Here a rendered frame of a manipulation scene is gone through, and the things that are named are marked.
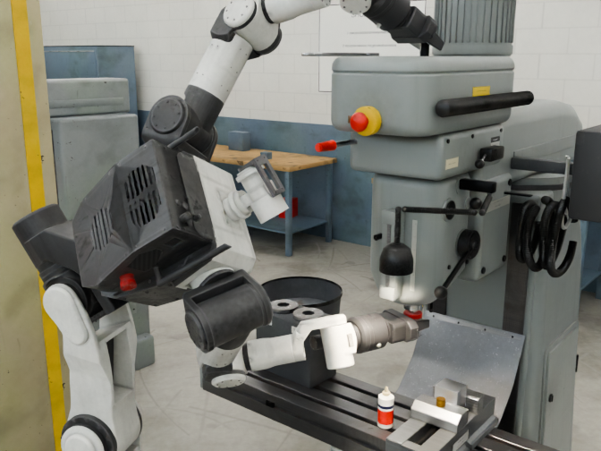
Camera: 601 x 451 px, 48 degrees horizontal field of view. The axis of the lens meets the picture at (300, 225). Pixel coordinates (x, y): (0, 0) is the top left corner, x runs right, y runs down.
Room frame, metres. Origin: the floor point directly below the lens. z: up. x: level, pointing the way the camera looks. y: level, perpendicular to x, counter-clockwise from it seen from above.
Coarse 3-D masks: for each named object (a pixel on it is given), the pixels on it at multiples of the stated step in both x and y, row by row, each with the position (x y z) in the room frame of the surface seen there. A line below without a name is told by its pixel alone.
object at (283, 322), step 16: (272, 304) 1.91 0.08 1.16; (288, 304) 1.92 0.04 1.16; (272, 320) 1.86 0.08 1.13; (288, 320) 1.82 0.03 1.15; (272, 336) 1.86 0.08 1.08; (320, 352) 1.79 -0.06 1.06; (272, 368) 1.86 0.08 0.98; (288, 368) 1.81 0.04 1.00; (304, 368) 1.77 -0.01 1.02; (320, 368) 1.79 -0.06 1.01; (304, 384) 1.77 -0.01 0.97
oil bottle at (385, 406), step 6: (384, 390) 1.57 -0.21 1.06; (378, 396) 1.56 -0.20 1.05; (384, 396) 1.56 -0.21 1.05; (390, 396) 1.56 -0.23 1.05; (378, 402) 1.56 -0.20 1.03; (384, 402) 1.55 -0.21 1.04; (390, 402) 1.55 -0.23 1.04; (378, 408) 1.56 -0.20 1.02; (384, 408) 1.55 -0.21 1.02; (390, 408) 1.55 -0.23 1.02; (378, 414) 1.56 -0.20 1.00; (384, 414) 1.55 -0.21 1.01; (390, 414) 1.55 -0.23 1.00; (378, 420) 1.56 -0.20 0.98; (384, 420) 1.55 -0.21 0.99; (390, 420) 1.55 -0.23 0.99; (378, 426) 1.56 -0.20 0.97; (384, 426) 1.55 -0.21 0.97; (390, 426) 1.55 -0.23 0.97
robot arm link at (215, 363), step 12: (216, 348) 1.27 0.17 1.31; (240, 348) 1.30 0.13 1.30; (204, 360) 1.34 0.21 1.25; (216, 360) 1.31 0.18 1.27; (228, 360) 1.33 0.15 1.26; (204, 372) 1.36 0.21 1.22; (216, 372) 1.35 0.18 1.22; (228, 372) 1.36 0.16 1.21; (240, 372) 1.39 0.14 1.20; (216, 384) 1.39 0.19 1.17; (228, 384) 1.40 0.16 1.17; (240, 384) 1.41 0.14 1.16
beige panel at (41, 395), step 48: (0, 0) 2.61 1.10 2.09; (0, 48) 2.59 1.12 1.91; (0, 96) 2.58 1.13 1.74; (0, 144) 2.56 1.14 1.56; (48, 144) 2.72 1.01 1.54; (0, 192) 2.55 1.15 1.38; (48, 192) 2.70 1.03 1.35; (0, 240) 2.53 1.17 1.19; (0, 288) 2.51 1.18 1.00; (0, 336) 2.50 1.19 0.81; (48, 336) 2.65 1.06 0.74; (0, 384) 2.48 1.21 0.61; (48, 384) 2.64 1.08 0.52; (0, 432) 2.46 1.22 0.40; (48, 432) 2.62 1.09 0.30
